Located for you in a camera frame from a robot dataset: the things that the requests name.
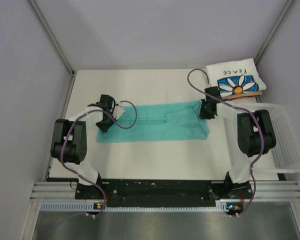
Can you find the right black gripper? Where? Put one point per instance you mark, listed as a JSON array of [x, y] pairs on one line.
[[202, 114]]

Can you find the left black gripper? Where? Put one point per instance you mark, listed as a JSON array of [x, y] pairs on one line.
[[104, 128]]

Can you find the teal t shirt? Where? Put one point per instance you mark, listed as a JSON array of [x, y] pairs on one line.
[[161, 123]]

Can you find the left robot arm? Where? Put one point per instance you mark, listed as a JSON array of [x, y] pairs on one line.
[[69, 142]]

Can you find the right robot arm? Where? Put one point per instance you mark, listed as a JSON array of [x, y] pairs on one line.
[[254, 137]]

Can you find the folded red t shirt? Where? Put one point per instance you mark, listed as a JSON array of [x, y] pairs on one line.
[[249, 94]]

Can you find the folded white daisy t shirt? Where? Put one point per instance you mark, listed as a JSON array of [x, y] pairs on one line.
[[235, 78]]

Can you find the white plastic basket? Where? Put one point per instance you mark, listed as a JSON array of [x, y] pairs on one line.
[[284, 158]]

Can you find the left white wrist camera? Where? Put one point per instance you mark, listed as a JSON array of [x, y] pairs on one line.
[[118, 111]]

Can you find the left aluminium frame post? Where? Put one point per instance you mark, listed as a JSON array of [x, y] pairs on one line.
[[50, 36]]

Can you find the aluminium frame post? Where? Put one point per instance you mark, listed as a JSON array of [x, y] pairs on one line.
[[50, 36], [287, 8]]

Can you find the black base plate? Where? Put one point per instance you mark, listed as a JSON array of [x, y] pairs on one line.
[[157, 193]]

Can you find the light blue cable duct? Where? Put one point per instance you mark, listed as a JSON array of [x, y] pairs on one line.
[[93, 207]]

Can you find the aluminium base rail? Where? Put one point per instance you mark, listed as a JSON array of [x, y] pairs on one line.
[[266, 191]]

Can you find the right aluminium frame post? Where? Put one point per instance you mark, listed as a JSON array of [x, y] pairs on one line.
[[287, 8]]

